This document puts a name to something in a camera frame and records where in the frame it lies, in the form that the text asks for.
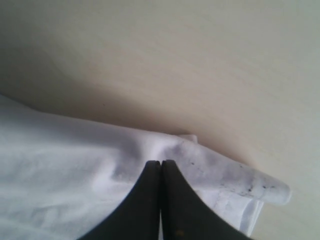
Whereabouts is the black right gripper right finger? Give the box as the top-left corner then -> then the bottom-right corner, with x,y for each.
161,160 -> 248,240

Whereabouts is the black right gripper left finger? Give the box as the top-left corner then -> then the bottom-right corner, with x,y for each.
81,161 -> 161,240

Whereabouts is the white t-shirt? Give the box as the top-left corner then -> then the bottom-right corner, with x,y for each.
0,96 -> 292,240

